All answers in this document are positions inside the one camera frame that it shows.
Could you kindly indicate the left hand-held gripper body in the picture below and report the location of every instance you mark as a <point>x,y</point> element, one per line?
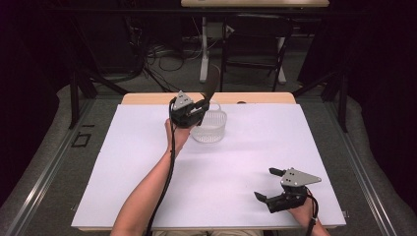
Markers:
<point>182,113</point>

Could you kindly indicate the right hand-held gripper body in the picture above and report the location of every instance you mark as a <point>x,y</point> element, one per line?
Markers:
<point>291,196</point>

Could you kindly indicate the white slotted plastic basket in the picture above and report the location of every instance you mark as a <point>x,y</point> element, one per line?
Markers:
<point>211,129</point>

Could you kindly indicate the black rice spatula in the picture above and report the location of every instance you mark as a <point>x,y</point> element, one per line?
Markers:
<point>211,82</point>

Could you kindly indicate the person's right hand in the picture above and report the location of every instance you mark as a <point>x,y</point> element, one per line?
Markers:
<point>305,213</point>

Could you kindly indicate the person's left hand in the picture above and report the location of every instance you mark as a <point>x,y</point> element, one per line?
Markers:
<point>177,139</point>

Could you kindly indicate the white table cover board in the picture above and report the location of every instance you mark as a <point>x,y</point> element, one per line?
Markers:
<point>246,164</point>

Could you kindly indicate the white desk leg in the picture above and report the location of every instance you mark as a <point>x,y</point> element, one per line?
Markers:
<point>204,59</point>
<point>282,77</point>

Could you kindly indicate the wooden table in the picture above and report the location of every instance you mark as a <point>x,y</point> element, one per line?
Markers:
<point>262,97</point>

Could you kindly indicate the black metal stand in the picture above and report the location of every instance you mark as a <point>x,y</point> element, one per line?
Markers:
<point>74,98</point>
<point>343,105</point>

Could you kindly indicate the black folding chair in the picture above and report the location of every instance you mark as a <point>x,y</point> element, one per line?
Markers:
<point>259,28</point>

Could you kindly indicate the black crossbar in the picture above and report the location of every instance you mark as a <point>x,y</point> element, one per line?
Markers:
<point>131,11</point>

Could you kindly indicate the metal floor rail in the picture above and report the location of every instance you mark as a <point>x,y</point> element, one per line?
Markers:
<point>41,178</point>
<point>368,196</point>

